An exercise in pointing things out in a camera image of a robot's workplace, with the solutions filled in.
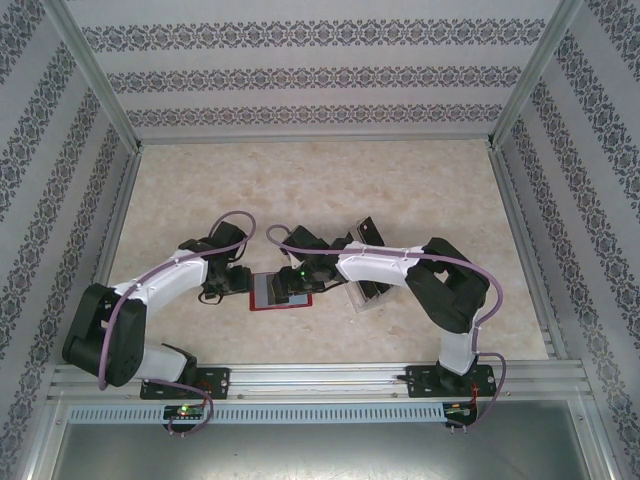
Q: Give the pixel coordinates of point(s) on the clear acrylic card stand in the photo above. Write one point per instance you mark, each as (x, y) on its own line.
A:
(365, 302)

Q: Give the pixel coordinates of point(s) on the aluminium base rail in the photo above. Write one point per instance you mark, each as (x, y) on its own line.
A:
(310, 380)

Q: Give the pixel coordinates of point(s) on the aluminium table side rail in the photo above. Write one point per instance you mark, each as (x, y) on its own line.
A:
(526, 250)
(119, 210)

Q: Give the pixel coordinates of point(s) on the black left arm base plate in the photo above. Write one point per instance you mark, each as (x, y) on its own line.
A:
(217, 382)

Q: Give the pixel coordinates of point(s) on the left green circuit board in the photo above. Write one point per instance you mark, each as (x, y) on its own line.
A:
(185, 412)

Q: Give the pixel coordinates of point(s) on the right green circuit board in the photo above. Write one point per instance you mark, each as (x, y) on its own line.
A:
(462, 410)

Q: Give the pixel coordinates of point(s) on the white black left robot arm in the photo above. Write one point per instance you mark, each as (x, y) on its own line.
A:
(165, 280)

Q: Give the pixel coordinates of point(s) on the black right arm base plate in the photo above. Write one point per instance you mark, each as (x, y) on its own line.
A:
(420, 382)

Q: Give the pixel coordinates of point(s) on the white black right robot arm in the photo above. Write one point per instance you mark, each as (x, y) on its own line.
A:
(370, 270)

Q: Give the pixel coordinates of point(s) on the aluminium table back rail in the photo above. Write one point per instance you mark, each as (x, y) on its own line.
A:
(315, 139)

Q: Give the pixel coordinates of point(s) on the aluminium frame post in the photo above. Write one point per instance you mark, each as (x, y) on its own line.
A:
(533, 75)
(97, 75)

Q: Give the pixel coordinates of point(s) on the red leather card holder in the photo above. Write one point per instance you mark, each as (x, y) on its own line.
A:
(300, 300)

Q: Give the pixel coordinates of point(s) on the green circuit board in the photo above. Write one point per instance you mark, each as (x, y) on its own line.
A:
(185, 412)
(462, 410)

